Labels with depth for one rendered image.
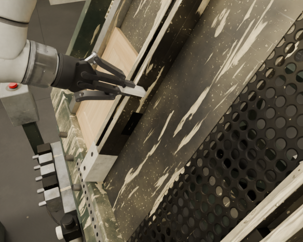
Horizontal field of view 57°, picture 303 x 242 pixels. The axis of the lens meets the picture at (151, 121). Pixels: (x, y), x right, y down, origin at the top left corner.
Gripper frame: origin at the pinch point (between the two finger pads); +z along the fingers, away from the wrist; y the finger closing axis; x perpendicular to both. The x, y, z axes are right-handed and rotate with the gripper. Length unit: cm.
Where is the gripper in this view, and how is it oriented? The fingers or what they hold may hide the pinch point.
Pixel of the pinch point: (132, 89)
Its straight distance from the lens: 72.5
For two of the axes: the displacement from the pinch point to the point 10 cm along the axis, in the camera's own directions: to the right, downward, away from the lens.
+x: -3.7, -6.3, 6.8
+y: 4.7, -7.6, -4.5
